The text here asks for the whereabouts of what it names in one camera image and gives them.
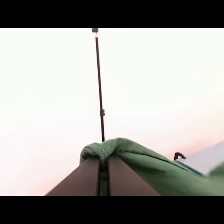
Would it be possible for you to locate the thin black pole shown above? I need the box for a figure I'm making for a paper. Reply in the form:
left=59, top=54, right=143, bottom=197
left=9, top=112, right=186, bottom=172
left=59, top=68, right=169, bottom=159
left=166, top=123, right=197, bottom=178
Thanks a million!
left=91, top=28, right=106, bottom=143

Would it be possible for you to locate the green garment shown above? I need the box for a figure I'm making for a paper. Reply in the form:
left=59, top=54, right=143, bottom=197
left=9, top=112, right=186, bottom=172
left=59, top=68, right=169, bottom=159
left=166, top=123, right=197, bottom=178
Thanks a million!
left=79, top=137, right=224, bottom=197

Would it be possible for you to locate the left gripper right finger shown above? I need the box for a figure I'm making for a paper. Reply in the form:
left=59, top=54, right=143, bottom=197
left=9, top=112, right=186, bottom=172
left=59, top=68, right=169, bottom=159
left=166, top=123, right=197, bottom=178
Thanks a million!
left=107, top=154, right=162, bottom=197

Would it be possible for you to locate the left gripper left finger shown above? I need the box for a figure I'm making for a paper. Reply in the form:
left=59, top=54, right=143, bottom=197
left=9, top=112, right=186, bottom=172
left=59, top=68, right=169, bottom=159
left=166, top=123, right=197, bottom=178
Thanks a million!
left=45, top=157, right=101, bottom=197

